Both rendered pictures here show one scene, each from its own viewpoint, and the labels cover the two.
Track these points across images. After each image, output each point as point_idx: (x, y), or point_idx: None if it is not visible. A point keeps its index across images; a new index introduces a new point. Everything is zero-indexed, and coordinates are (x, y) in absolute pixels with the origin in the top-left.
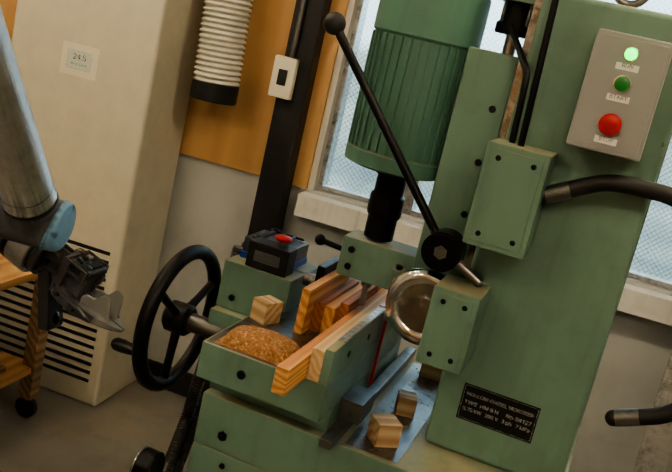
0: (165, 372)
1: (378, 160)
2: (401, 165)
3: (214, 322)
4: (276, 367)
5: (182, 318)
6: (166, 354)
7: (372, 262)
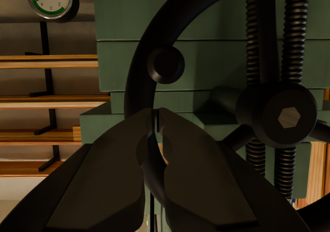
0: None
1: (169, 229)
2: (150, 220)
3: (201, 126)
4: (73, 140)
5: (237, 121)
6: (262, 34)
7: None
